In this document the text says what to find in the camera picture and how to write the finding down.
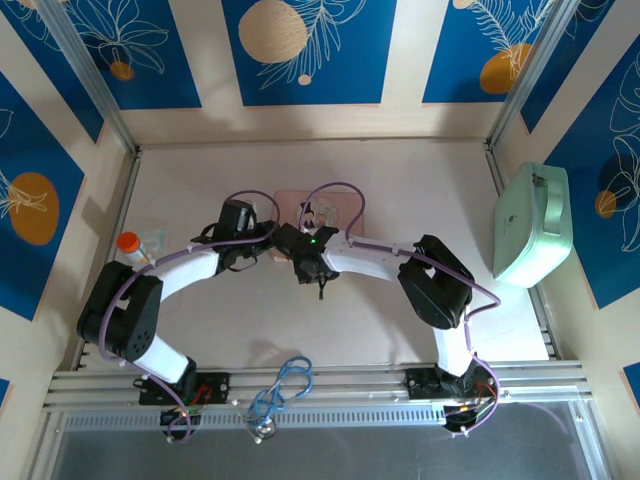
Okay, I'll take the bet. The pink box with couple print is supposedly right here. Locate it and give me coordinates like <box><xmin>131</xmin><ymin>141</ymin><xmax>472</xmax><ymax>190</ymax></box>
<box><xmin>273</xmin><ymin>188</ymin><xmax>370</xmax><ymax>264</ymax></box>

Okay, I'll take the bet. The clear plastic bag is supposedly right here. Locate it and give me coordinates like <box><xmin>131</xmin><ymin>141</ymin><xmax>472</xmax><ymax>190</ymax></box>
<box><xmin>139</xmin><ymin>228</ymin><xmax>171</xmax><ymax>254</ymax></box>

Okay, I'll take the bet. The orange-capped clear bottle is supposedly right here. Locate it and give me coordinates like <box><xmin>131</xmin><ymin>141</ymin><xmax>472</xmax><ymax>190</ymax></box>
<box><xmin>117</xmin><ymin>231</ymin><xmax>151</xmax><ymax>265</ymax></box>

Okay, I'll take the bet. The round silver metal fitting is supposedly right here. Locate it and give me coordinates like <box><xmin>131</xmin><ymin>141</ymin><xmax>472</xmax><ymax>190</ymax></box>
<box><xmin>249</xmin><ymin>418</ymin><xmax>277</xmax><ymax>444</ymax></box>

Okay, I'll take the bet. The mint green zip case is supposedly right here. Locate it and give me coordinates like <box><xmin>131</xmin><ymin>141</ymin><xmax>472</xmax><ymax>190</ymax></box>
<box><xmin>492</xmin><ymin>160</ymin><xmax>574</xmax><ymax>289</ymax></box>

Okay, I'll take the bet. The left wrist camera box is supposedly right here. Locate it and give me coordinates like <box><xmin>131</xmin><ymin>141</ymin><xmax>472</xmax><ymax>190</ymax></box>
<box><xmin>219</xmin><ymin>198</ymin><xmax>257</xmax><ymax>232</ymax></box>

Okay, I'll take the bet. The blue coiled cable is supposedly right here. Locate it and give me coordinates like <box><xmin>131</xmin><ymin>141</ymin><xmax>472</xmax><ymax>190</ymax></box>
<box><xmin>248</xmin><ymin>355</ymin><xmax>315</xmax><ymax>426</ymax></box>

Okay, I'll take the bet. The aluminium frame rail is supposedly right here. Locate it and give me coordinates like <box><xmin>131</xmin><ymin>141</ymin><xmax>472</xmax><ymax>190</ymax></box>
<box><xmin>42</xmin><ymin>362</ymin><xmax>596</xmax><ymax>414</ymax></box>

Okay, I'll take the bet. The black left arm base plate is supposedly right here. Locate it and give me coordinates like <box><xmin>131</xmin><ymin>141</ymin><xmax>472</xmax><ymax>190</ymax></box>
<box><xmin>138</xmin><ymin>372</ymin><xmax>232</xmax><ymax>406</ymax></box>

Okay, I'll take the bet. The grey slotted cable duct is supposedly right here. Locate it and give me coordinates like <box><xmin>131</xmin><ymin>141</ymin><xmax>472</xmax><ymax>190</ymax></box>
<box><xmin>59</xmin><ymin>404</ymin><xmax>576</xmax><ymax>431</ymax></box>

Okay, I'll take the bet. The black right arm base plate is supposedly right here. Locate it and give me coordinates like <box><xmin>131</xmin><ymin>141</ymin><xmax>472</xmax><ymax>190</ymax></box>
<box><xmin>405</xmin><ymin>368</ymin><xmax>496</xmax><ymax>401</ymax></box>

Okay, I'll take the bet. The small circuit board with wires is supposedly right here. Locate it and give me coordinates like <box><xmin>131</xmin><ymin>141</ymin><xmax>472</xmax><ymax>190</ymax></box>
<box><xmin>159</xmin><ymin>404</ymin><xmax>206</xmax><ymax>427</ymax></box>
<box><xmin>443</xmin><ymin>403</ymin><xmax>482</xmax><ymax>431</ymax></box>

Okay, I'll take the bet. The aluminium corner post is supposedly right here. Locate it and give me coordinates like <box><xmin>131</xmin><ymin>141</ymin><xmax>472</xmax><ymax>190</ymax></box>
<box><xmin>487</xmin><ymin>0</ymin><xmax>586</xmax><ymax>151</ymax></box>
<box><xmin>37</xmin><ymin>0</ymin><xmax>141</xmax><ymax>154</ymax></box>

